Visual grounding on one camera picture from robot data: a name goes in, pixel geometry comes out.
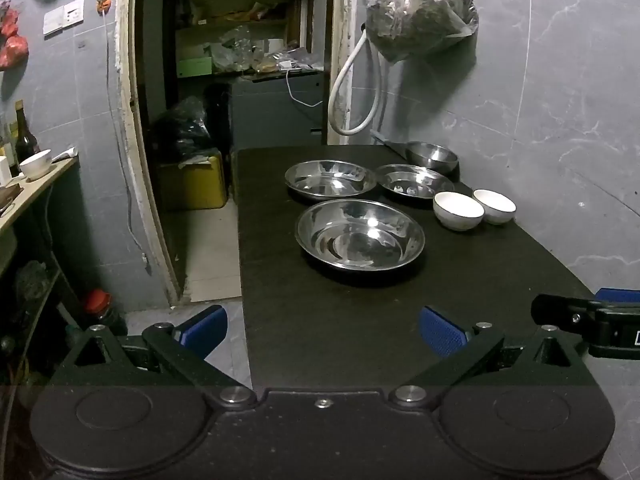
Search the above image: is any black plastic bag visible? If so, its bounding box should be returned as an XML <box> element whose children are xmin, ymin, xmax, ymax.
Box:
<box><xmin>149</xmin><ymin>96</ymin><xmax>212</xmax><ymax>162</ymax></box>

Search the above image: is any green box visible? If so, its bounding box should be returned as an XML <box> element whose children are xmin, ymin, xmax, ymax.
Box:
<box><xmin>177</xmin><ymin>56</ymin><xmax>214</xmax><ymax>79</ymax></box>

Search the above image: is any white bowl on shelf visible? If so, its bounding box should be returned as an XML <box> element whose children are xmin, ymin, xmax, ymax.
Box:
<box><xmin>19</xmin><ymin>148</ymin><xmax>54</xmax><ymax>182</ymax></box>

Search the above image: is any black cabinet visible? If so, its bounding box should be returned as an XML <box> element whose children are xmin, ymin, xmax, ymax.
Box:
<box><xmin>229</xmin><ymin>71</ymin><xmax>327</xmax><ymax>153</ymax></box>

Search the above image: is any white hose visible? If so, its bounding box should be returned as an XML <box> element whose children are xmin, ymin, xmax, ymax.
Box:
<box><xmin>328</xmin><ymin>22</ymin><xmax>387</xmax><ymax>137</ymax></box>

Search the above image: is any large steel plate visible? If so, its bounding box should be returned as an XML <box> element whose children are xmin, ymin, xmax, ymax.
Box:
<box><xmin>295</xmin><ymin>198</ymin><xmax>426</xmax><ymax>274</ymax></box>

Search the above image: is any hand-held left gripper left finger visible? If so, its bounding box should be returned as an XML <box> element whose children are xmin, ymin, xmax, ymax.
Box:
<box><xmin>52</xmin><ymin>305</ymin><xmax>258</xmax><ymax>409</ymax></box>

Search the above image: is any cluttered storage shelf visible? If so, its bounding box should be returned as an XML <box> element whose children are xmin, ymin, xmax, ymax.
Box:
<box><xmin>172</xmin><ymin>0</ymin><xmax>326</xmax><ymax>82</ymax></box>

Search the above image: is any red plastic bag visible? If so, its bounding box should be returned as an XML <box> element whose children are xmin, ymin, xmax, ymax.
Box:
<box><xmin>0</xmin><ymin>1</ymin><xmax>31</xmax><ymax>72</ymax></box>

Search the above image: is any yellow box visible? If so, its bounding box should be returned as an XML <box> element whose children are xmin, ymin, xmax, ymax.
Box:
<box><xmin>158</xmin><ymin>151</ymin><xmax>227</xmax><ymax>212</ymax></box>

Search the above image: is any small steel plate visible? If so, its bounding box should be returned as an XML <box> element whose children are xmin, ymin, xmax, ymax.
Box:
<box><xmin>375</xmin><ymin>163</ymin><xmax>455</xmax><ymax>200</ymax></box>

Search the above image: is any white ceramic bowl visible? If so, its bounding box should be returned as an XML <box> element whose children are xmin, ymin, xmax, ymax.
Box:
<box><xmin>472</xmin><ymin>188</ymin><xmax>517</xmax><ymax>226</ymax></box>
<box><xmin>433</xmin><ymin>191</ymin><xmax>485</xmax><ymax>232</ymax></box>

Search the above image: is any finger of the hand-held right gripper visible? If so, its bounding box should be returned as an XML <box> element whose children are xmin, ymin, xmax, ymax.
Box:
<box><xmin>596</xmin><ymin>287</ymin><xmax>640</xmax><ymax>306</ymax></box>
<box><xmin>531</xmin><ymin>294</ymin><xmax>608</xmax><ymax>334</ymax></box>

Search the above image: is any medium steel plate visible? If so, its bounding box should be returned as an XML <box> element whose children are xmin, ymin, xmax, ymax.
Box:
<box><xmin>284</xmin><ymin>159</ymin><xmax>377</xmax><ymax>199</ymax></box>

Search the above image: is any steel bowl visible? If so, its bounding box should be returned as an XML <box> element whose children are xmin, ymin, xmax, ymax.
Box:
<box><xmin>405</xmin><ymin>141</ymin><xmax>460</xmax><ymax>174</ymax></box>

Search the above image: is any white charging cable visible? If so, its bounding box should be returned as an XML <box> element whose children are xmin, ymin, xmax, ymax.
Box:
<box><xmin>285</xmin><ymin>67</ymin><xmax>324</xmax><ymax>109</ymax></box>

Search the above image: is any red lidded jar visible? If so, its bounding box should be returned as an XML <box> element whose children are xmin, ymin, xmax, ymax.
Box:
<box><xmin>81</xmin><ymin>288</ymin><xmax>127</xmax><ymax>337</ymax></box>

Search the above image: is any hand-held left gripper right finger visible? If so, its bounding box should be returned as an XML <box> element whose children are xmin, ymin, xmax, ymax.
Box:
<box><xmin>390</xmin><ymin>306</ymin><xmax>592</xmax><ymax>409</ymax></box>

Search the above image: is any thin grey wall cable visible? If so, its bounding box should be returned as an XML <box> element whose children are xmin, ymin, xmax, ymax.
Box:
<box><xmin>100</xmin><ymin>10</ymin><xmax>152</xmax><ymax>277</ymax></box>

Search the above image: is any white wall switch panel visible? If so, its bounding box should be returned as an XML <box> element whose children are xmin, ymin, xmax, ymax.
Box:
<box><xmin>43</xmin><ymin>0</ymin><xmax>86</xmax><ymax>37</ymax></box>

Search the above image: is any wooden side shelf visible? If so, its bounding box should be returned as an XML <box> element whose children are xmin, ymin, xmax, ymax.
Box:
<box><xmin>0</xmin><ymin>156</ymin><xmax>81</xmax><ymax>233</ymax></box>

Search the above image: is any dark glass bottle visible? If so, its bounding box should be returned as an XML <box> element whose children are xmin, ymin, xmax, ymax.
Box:
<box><xmin>14</xmin><ymin>100</ymin><xmax>40</xmax><ymax>167</ymax></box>

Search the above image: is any clear plastic bag of dried goods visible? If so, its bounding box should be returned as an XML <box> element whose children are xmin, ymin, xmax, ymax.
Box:
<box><xmin>365</xmin><ymin>0</ymin><xmax>480</xmax><ymax>64</ymax></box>

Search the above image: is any worn white door frame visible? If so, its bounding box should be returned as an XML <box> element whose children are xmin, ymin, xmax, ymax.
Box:
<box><xmin>115</xmin><ymin>0</ymin><xmax>362</xmax><ymax>307</ymax></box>

